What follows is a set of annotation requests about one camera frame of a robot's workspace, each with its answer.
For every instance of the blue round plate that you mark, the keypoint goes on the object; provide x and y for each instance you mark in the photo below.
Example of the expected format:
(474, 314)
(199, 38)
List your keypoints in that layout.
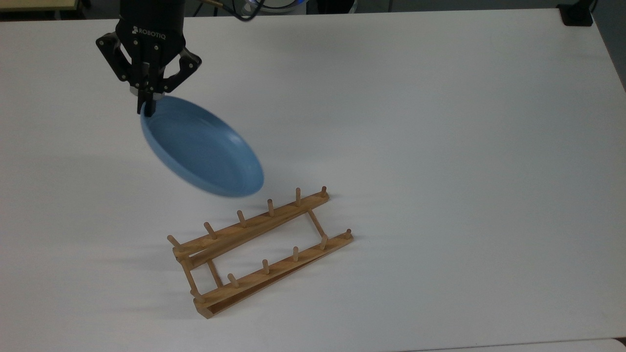
(203, 149)

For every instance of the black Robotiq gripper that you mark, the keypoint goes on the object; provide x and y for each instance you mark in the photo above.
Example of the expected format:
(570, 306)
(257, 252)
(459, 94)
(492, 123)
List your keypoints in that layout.
(152, 29)

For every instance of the yellow wooden table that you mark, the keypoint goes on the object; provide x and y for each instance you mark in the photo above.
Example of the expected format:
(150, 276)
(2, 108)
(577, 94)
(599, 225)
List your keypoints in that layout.
(34, 5)

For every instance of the black clamp block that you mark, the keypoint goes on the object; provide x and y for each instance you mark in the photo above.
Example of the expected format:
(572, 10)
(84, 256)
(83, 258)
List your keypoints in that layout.
(576, 14)

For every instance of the wooden plate rack with pegs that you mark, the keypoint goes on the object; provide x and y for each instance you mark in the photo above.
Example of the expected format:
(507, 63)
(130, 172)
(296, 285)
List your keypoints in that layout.
(254, 229)

